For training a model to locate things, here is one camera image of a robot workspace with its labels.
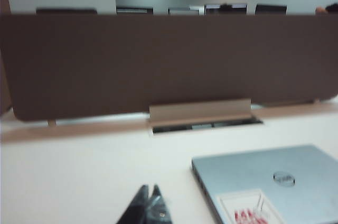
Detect seated person dark hair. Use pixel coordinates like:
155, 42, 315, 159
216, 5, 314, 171
315, 3, 338, 15

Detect silver closed laptop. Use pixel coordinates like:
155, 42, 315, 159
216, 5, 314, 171
191, 144, 338, 224

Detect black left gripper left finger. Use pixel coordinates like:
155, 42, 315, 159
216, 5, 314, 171
116, 184, 152, 224

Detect brown desk partition panel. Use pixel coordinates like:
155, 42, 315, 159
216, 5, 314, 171
0, 14, 338, 122

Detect beige cable tray flap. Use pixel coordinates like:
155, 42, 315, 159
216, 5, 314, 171
149, 98, 253, 124

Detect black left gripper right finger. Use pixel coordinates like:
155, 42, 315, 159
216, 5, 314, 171
147, 183, 173, 224

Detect white sticker red writing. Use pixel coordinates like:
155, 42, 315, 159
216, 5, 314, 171
216, 188, 285, 224

